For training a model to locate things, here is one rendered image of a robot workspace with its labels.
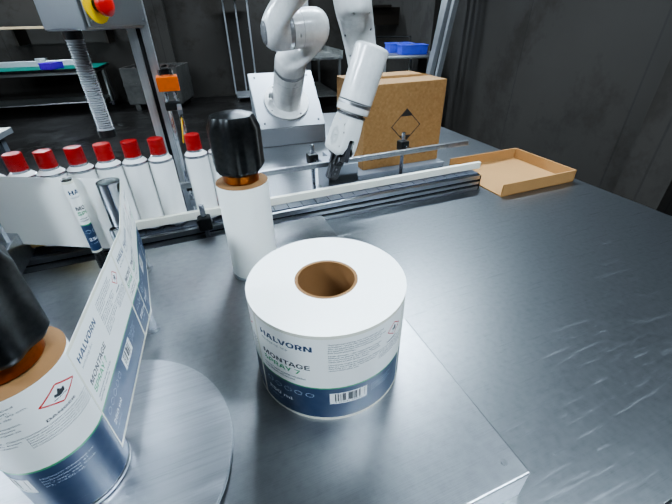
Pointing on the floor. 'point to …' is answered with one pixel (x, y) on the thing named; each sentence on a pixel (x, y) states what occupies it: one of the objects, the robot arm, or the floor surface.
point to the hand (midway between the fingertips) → (333, 171)
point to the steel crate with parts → (167, 92)
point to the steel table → (319, 69)
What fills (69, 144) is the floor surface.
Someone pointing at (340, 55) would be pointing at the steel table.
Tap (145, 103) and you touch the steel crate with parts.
